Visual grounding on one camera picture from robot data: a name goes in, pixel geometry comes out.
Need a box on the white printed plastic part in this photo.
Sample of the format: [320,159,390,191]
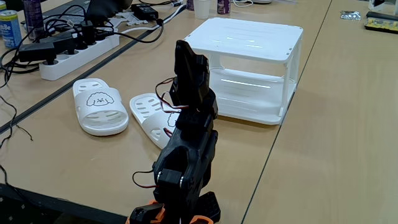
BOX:
[107,11,149,30]

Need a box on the tall purple drink can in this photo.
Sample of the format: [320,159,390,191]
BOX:
[23,0,46,41]

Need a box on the white shoe rack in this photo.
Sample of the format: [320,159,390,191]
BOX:
[183,17,304,126]

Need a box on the white power cable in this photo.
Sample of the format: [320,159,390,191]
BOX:
[119,2,187,35]

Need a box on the thin white coiled cable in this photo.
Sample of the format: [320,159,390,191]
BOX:
[232,0,254,9]

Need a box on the silver foil wrapper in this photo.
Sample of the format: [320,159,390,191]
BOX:
[340,10,362,21]

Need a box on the thin black loose cable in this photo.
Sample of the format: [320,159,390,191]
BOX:
[0,93,34,150]

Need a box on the blue drink can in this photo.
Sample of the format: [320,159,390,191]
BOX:
[0,9,23,49]

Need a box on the black power plug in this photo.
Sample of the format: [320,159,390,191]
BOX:
[80,20,96,46]

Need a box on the white power strip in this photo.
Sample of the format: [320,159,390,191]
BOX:
[39,33,121,82]

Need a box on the black power adapter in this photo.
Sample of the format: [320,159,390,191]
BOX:
[130,2,159,21]

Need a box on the white slipper with dog print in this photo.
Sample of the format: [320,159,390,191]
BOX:
[129,92,181,150]
[72,77,130,137]

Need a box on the white paper cup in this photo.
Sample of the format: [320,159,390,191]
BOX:
[193,0,212,20]

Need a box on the black plug-in adapter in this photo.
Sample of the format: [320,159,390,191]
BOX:
[40,32,75,55]
[18,42,57,66]

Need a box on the yellow and black box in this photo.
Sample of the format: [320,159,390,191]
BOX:
[364,11,398,34]

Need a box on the black cable with connector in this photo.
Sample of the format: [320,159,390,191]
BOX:
[93,18,165,44]

